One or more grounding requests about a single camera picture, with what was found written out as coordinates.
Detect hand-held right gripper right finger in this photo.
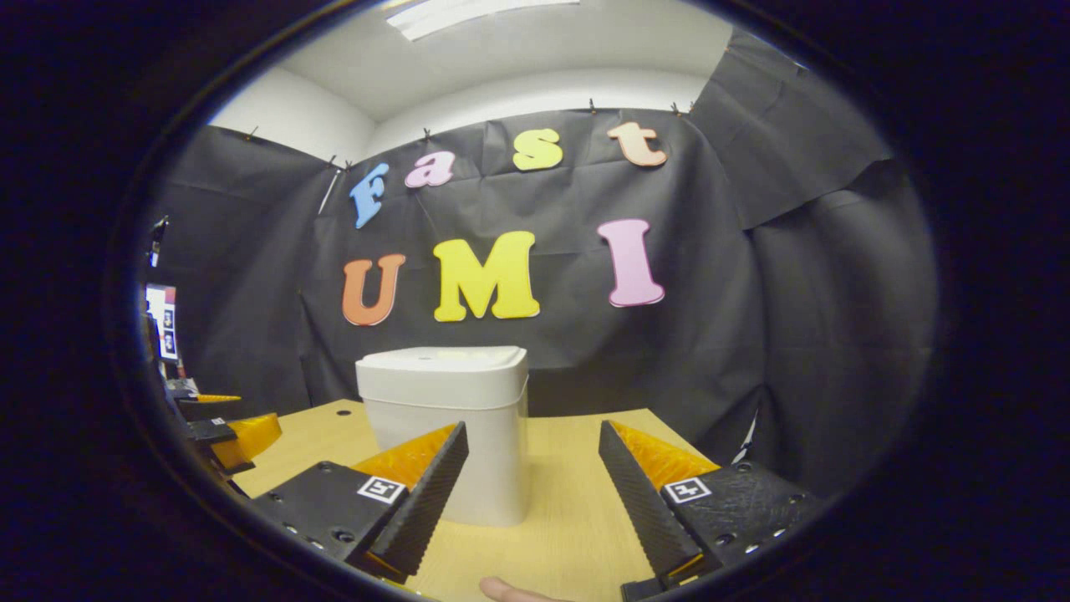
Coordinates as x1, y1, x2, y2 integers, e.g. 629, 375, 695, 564
598, 421, 826, 602

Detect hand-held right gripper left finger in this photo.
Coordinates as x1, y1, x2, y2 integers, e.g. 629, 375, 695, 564
249, 422, 469, 584

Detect white desktop garbage bin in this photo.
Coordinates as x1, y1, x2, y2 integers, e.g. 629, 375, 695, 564
355, 346, 530, 528

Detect computer monitor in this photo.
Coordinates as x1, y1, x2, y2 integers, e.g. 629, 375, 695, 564
145, 284, 179, 362

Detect black backdrop cloth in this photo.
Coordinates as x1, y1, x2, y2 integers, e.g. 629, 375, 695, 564
138, 29, 937, 498

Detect ceiling light panel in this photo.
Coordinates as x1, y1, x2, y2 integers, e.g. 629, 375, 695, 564
386, 0, 580, 41

